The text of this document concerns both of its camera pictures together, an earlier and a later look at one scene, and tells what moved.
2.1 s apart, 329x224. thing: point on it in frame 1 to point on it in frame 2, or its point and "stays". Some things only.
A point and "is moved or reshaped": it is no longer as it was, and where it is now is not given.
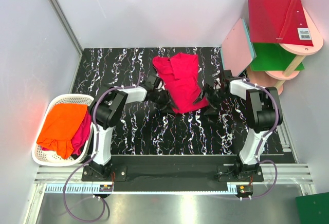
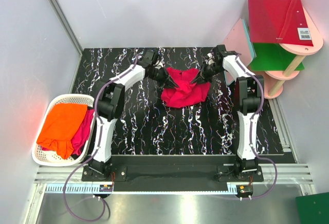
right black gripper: [207, 89] to [203, 77]
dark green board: [313, 209] stays
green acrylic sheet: [272, 56] stays
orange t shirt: [62, 122] stays
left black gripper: [167, 104] to [166, 81]
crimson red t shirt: [179, 74] is moved or reshaped
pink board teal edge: [237, 51] stays
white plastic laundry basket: [47, 157] stays
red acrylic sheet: [279, 19] stays
